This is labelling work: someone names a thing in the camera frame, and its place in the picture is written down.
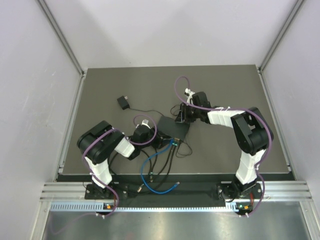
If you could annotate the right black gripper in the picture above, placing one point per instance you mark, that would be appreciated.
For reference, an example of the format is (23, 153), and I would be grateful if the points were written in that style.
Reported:
(183, 117)

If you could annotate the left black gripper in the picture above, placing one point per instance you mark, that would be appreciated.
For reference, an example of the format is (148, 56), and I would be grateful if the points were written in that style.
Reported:
(159, 141)

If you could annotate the black network switch box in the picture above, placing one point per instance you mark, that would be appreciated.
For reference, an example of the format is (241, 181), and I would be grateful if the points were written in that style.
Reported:
(169, 127)

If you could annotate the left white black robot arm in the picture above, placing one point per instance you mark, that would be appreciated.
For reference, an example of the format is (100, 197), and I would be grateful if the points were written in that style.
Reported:
(98, 143)

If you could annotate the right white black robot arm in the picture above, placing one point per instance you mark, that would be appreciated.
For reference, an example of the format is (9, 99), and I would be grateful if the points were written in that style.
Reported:
(252, 134)

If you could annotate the black power adapter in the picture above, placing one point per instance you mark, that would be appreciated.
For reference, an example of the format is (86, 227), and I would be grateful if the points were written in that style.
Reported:
(123, 102)

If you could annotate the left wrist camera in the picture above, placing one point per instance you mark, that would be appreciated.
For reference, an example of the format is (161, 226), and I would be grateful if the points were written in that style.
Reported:
(142, 133)

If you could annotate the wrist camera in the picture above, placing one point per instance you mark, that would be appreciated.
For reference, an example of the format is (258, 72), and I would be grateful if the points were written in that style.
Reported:
(142, 133)
(200, 99)

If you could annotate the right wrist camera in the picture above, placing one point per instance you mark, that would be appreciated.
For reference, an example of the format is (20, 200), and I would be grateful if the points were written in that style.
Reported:
(200, 99)

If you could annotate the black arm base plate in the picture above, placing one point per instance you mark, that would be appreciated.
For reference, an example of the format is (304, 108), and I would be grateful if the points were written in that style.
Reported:
(213, 190)

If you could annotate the grey slotted cable duct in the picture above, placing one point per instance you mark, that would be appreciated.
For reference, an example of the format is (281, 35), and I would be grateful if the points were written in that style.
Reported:
(106, 207)

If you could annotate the front aluminium frame rail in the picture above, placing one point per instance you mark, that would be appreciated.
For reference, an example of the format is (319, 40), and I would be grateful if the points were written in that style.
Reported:
(283, 191)

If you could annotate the right aluminium frame post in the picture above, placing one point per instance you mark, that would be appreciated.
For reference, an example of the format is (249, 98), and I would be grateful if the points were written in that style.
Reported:
(298, 4)

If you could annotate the aluminium frame post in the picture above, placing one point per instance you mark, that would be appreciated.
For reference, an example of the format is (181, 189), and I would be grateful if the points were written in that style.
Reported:
(298, 4)
(60, 35)

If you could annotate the left aluminium frame post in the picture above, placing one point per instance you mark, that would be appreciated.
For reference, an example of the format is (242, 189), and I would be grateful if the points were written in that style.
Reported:
(60, 35)

